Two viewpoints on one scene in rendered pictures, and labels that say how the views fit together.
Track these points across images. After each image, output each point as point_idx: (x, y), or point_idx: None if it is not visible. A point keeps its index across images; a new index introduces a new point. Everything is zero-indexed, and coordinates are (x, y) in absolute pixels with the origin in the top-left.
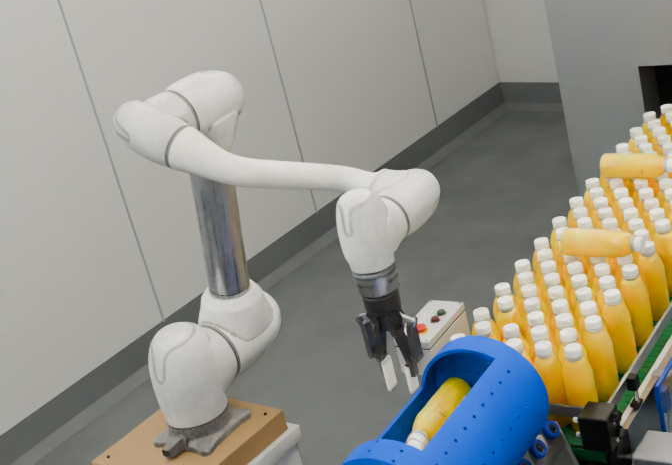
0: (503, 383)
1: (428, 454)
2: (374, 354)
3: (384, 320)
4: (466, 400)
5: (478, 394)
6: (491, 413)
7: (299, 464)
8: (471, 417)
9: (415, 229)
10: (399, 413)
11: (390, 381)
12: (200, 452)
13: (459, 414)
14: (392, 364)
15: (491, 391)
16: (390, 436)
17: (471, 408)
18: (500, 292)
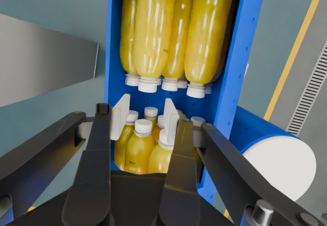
0: (255, 18)
1: (208, 183)
2: (86, 137)
3: None
4: (228, 86)
5: (237, 64)
6: (243, 77)
7: (2, 18)
8: (232, 104)
9: None
10: (107, 42)
11: (126, 115)
12: None
13: (224, 113)
14: (124, 105)
15: (246, 45)
16: (110, 71)
17: (232, 93)
18: None
